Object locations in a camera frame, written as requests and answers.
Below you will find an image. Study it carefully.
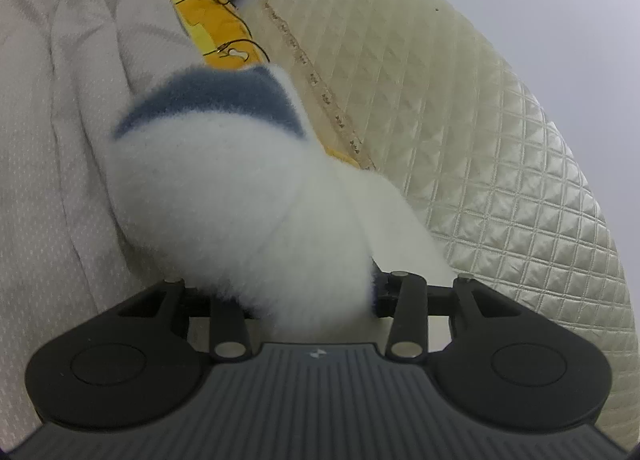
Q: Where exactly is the grey bed sheet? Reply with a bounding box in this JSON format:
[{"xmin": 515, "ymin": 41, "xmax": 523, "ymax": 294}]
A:
[{"xmin": 1, "ymin": 0, "xmax": 201, "ymax": 449}]

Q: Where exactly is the yellow pillow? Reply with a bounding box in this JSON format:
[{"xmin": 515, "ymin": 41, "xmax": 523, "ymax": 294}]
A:
[{"xmin": 171, "ymin": 0, "xmax": 375, "ymax": 170}]

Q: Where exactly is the white blue striped sweater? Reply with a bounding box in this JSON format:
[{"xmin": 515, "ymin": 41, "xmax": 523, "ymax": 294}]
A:
[{"xmin": 108, "ymin": 64, "xmax": 454, "ymax": 342}]

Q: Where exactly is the cream quilted headboard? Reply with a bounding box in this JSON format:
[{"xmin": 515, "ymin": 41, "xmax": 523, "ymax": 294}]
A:
[{"xmin": 241, "ymin": 0, "xmax": 639, "ymax": 448}]

